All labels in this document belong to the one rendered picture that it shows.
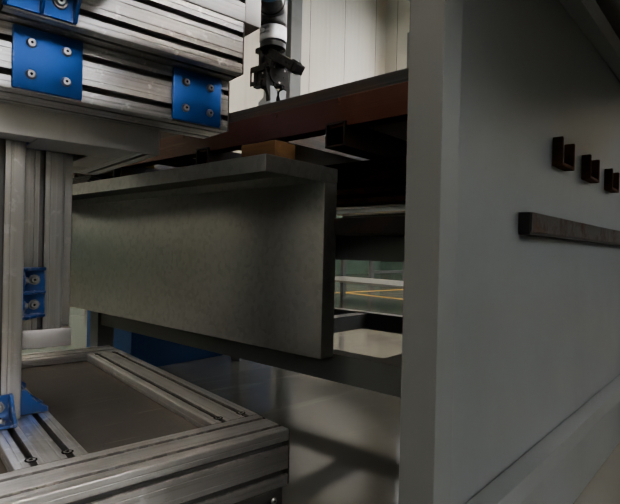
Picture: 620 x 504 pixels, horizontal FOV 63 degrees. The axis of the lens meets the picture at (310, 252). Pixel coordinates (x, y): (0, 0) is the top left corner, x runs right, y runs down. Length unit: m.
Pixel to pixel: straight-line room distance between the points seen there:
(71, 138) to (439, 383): 0.68
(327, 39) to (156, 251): 10.52
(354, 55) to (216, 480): 11.71
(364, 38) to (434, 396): 12.20
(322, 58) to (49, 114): 10.71
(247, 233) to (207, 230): 0.15
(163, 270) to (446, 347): 1.00
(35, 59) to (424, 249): 0.59
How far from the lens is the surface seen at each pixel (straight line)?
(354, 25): 12.48
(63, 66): 0.84
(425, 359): 0.54
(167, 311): 1.41
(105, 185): 1.36
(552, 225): 0.93
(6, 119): 0.90
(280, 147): 1.02
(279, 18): 1.49
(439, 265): 0.52
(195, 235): 1.30
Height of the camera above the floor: 0.51
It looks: level
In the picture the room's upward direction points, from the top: 1 degrees clockwise
